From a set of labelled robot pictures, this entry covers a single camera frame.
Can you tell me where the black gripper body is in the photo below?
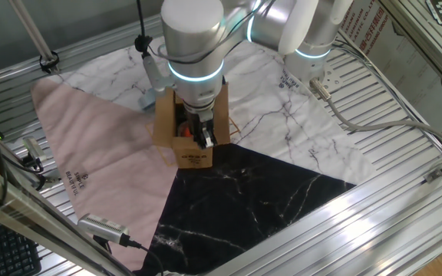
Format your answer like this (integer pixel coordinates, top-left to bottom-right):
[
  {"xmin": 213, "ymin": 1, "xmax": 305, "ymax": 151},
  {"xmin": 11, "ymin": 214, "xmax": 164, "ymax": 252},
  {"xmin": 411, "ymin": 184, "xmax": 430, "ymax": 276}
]
[{"xmin": 183, "ymin": 103, "xmax": 219, "ymax": 127}]

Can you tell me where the light blue gift box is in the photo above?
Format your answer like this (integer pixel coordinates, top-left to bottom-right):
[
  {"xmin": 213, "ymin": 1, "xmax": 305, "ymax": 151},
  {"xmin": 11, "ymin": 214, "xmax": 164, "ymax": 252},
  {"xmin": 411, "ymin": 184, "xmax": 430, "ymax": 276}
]
[{"xmin": 138, "ymin": 87, "xmax": 159, "ymax": 112}]

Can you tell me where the black cable with ferrite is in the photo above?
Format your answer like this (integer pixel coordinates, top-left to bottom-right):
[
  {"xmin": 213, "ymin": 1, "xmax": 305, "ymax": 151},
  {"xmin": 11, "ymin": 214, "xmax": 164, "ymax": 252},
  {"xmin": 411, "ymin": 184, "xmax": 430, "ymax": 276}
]
[{"xmin": 134, "ymin": 0, "xmax": 155, "ymax": 58}]

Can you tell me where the aluminium pole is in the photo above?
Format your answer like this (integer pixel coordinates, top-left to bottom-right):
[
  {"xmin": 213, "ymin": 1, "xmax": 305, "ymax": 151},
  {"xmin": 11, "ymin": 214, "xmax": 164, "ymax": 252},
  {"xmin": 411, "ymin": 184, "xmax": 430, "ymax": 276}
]
[{"xmin": 8, "ymin": 0, "xmax": 61, "ymax": 74}]

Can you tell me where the small silver camera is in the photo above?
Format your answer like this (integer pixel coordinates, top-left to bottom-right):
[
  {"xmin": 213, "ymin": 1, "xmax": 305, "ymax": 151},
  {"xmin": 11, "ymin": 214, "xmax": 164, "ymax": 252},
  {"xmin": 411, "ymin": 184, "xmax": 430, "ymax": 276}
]
[{"xmin": 21, "ymin": 136, "xmax": 48, "ymax": 164}]

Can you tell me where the black camera cable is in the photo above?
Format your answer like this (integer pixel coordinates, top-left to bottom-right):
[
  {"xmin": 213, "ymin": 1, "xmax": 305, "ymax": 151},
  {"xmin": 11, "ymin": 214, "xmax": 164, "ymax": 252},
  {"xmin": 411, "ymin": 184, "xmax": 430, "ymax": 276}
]
[{"xmin": 123, "ymin": 235, "xmax": 165, "ymax": 276}]

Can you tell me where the marble pink black cloth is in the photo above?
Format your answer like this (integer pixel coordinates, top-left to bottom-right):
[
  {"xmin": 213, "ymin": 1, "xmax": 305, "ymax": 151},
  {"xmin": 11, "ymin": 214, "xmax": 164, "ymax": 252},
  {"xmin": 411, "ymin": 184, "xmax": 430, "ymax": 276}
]
[{"xmin": 30, "ymin": 36, "xmax": 378, "ymax": 276}]

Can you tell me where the brown cardboard box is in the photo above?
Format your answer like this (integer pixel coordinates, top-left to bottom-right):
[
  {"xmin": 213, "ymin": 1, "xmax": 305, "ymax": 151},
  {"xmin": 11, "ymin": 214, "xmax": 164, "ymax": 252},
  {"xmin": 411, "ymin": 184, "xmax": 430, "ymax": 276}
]
[{"xmin": 150, "ymin": 82, "xmax": 232, "ymax": 169}]

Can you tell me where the grey cable with metal plug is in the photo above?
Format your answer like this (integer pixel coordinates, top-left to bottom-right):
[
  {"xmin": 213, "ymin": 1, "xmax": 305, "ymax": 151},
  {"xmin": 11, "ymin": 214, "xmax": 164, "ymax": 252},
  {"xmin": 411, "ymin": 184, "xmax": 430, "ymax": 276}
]
[{"xmin": 308, "ymin": 77, "xmax": 442, "ymax": 154}]

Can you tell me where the black cable with silver plug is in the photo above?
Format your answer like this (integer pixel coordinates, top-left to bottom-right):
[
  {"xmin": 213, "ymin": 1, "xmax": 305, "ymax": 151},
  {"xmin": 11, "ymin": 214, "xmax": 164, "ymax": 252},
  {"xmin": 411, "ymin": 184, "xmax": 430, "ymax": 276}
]
[{"xmin": 12, "ymin": 153, "xmax": 61, "ymax": 191}]

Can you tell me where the black keyboard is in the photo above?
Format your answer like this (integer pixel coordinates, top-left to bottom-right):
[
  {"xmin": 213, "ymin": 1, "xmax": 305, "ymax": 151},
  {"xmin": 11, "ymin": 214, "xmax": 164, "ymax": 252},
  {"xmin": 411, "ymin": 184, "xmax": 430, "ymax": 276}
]
[{"xmin": 0, "ymin": 212, "xmax": 42, "ymax": 276}]

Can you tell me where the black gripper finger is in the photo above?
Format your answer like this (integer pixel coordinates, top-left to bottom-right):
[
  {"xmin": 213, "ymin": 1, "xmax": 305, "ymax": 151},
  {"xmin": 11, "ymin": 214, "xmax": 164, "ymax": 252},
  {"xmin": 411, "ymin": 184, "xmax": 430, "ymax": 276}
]
[
  {"xmin": 203, "ymin": 120, "xmax": 219, "ymax": 150},
  {"xmin": 188, "ymin": 122, "xmax": 209, "ymax": 150}
]

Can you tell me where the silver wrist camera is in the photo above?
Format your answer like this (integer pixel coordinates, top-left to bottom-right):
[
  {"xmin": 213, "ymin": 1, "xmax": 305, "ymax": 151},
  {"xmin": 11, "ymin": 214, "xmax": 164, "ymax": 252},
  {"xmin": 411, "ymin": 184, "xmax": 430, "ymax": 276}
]
[{"xmin": 143, "ymin": 53, "xmax": 168, "ymax": 95}]

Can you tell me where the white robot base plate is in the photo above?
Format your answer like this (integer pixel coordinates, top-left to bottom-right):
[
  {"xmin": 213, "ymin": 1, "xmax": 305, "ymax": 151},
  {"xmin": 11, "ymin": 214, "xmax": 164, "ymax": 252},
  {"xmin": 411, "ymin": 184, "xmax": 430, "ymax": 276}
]
[{"xmin": 305, "ymin": 61, "xmax": 343, "ymax": 95}]

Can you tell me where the black pole clamp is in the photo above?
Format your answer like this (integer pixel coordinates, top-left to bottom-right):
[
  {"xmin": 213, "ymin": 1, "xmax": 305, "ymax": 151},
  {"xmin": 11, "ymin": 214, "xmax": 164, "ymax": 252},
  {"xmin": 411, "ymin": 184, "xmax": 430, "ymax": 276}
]
[{"xmin": 38, "ymin": 50, "xmax": 61, "ymax": 74}]

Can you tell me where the grey panel with red print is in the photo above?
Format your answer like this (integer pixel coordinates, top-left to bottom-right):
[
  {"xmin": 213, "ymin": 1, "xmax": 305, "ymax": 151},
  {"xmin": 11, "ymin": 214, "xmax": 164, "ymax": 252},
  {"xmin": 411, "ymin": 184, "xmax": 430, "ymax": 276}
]
[{"xmin": 338, "ymin": 0, "xmax": 442, "ymax": 150}]

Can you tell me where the silver camera with vents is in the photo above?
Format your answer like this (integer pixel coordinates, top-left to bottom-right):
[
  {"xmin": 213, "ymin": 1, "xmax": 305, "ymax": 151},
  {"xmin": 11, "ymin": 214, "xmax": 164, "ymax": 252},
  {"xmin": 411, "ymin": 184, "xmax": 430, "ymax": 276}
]
[{"xmin": 77, "ymin": 213, "xmax": 132, "ymax": 247}]

